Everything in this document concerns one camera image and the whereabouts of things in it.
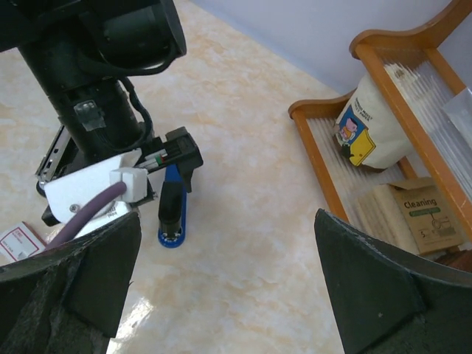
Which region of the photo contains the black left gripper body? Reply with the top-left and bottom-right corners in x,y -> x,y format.
36,127 -> 204,226

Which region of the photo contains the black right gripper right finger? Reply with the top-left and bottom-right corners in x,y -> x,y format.
314,209 -> 471,353

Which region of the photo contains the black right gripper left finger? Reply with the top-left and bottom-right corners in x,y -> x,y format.
1,212 -> 142,353

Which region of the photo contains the blue black stapler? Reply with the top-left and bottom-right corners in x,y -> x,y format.
157,165 -> 187,249

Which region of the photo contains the red white staple box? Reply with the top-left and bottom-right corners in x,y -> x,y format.
1,222 -> 46,263

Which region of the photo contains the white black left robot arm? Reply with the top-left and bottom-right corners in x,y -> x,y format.
1,1 -> 203,194

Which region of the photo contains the tan cardboard box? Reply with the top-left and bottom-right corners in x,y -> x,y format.
355,177 -> 465,255

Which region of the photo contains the white jar yellow label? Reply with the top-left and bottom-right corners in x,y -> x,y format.
333,74 -> 414,170

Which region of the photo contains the wooden three-tier rack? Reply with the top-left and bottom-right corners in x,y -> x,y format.
288,1 -> 471,251

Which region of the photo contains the clear plastic tray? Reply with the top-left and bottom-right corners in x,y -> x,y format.
442,87 -> 472,147

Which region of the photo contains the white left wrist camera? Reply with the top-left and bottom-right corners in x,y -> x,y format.
45,148 -> 148,223

